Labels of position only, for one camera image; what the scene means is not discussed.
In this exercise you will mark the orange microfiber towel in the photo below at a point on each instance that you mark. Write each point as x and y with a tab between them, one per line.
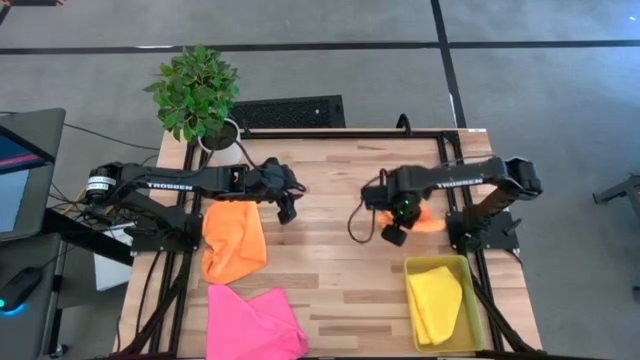
432	225
232	245

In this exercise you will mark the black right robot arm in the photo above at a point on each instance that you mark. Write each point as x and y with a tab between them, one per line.
465	181

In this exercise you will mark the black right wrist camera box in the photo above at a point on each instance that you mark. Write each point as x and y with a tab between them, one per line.
395	235

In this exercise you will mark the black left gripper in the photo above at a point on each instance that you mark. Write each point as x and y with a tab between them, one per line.
272	182

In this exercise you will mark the white plant pot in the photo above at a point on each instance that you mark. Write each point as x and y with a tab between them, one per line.
220	156

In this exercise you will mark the yellow microfiber towel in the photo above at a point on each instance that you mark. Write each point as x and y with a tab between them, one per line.
435	300

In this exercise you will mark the pink microfiber towel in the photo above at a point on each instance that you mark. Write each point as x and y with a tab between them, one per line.
245	325

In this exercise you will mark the green leafy plant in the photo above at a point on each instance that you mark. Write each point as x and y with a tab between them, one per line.
192	95

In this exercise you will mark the black computer mouse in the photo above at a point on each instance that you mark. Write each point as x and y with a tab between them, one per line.
20	287

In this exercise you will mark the white box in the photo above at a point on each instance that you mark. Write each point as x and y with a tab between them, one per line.
112	272

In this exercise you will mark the black aluminium table frame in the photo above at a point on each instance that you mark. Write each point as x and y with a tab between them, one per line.
350	134

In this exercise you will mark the yellow plastic bin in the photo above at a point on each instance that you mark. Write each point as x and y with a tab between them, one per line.
472	320

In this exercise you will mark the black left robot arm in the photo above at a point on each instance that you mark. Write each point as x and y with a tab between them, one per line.
165	185

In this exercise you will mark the black chair base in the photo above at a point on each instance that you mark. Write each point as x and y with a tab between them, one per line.
622	190

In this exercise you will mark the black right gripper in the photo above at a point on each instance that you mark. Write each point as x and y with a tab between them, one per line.
400	192

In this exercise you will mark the black computer monitor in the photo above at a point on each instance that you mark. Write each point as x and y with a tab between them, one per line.
30	130

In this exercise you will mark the grey side desk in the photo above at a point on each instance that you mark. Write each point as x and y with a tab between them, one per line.
30	335

